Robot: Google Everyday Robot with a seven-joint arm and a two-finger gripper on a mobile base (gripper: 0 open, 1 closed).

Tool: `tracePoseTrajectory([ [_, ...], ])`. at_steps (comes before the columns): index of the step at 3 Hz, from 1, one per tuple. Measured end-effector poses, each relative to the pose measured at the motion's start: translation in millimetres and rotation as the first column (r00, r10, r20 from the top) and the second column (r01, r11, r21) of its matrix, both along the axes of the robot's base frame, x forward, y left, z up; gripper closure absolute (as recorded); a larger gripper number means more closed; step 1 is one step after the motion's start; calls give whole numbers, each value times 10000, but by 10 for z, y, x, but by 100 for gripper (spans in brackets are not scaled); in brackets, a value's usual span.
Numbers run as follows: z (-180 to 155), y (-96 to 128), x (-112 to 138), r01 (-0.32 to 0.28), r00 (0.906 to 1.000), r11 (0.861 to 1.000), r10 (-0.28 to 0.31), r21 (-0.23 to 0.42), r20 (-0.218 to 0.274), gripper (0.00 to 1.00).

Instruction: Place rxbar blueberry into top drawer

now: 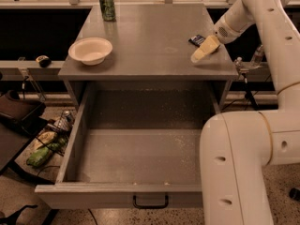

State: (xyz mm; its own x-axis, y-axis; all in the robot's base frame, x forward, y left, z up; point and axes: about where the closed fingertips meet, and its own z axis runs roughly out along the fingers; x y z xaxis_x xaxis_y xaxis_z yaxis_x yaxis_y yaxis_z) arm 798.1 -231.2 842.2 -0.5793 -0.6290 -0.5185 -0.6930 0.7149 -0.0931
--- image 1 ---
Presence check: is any grey open top drawer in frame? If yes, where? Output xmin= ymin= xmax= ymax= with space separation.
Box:
xmin=36 ymin=82 xmax=218 ymax=209

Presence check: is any black wheel on floor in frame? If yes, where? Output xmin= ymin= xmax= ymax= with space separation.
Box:
xmin=289 ymin=187 xmax=300 ymax=202

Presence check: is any grey cabinet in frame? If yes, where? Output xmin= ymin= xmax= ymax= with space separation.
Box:
xmin=59 ymin=4 xmax=237 ymax=105

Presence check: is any green soda can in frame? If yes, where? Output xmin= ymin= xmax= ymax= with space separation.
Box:
xmin=99 ymin=0 xmax=116 ymax=22

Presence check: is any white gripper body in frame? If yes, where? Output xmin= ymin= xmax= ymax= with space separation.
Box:
xmin=214 ymin=15 xmax=241 ymax=44

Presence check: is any green chip bag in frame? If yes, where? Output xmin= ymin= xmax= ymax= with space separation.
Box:
xmin=26 ymin=137 xmax=68 ymax=168

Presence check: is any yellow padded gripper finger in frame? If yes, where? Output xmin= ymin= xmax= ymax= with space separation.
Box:
xmin=190 ymin=35 xmax=220 ymax=63

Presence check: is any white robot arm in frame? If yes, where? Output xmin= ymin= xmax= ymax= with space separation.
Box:
xmin=191 ymin=0 xmax=300 ymax=225

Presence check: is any clear water bottle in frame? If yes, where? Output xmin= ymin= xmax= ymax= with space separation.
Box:
xmin=250 ymin=44 xmax=264 ymax=68

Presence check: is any blue rxbar blueberry bar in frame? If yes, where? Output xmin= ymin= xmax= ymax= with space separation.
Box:
xmin=188 ymin=35 xmax=205 ymax=47

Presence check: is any white paper bowl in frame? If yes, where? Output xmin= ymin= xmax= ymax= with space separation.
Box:
xmin=68 ymin=37 xmax=113 ymax=66

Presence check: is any black drawer handle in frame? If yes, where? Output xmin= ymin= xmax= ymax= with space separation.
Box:
xmin=132 ymin=194 xmax=169 ymax=209

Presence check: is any black tape measure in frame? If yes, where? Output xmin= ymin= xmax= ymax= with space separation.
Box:
xmin=36 ymin=55 xmax=52 ymax=68

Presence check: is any black wire basket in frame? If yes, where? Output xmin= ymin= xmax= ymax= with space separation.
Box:
xmin=34 ymin=110 xmax=74 ymax=156

